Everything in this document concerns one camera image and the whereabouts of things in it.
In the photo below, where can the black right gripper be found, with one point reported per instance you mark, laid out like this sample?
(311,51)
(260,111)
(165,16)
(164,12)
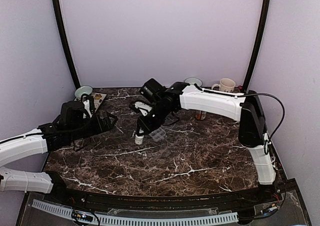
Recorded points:
(147,126)

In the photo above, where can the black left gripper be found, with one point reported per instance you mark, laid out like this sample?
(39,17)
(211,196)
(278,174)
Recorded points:
(100,128)

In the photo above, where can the small white pill bottle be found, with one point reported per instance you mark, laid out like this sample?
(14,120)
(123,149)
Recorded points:
(139,139)

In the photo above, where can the orange pill bottle grey cap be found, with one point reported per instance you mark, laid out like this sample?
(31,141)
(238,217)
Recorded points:
(200,115)

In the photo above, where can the clear plastic pill organizer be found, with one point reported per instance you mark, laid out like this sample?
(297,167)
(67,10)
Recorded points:
(158,134)

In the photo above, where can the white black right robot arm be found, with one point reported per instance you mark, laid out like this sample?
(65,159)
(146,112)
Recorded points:
(243,108)

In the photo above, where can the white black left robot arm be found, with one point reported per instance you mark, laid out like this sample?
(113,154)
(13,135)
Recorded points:
(77,120)

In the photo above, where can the floral patterned cloth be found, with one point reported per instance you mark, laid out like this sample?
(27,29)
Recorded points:
(98,99)

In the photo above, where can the pale green ceramic bowl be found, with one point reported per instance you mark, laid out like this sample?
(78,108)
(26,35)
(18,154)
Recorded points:
(82,90)

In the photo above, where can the teal striped ceramic bowl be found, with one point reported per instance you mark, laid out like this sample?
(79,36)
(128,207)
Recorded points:
(193,80)

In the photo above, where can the cream floral ceramic mug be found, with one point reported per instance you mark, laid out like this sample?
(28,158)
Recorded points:
(225,85)

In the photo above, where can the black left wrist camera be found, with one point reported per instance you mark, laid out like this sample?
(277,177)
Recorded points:
(88,102)

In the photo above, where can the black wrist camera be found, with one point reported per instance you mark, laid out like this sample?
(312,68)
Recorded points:
(152,90)
(88,102)

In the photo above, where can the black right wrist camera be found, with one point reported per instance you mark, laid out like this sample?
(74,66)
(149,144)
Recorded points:
(152,90)

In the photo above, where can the white slotted cable duct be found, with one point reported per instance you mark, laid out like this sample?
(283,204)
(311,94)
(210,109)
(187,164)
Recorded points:
(87,218)

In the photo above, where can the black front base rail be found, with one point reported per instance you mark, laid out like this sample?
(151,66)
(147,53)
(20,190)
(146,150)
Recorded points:
(96,201)

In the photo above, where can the black left corner post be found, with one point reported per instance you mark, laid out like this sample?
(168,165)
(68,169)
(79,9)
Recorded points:
(64,42)

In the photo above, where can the black corner post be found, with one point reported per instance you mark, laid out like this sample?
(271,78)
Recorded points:
(257,44)
(64,42)

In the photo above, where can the black right corner post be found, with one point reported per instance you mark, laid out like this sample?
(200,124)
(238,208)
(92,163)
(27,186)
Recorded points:
(257,44)

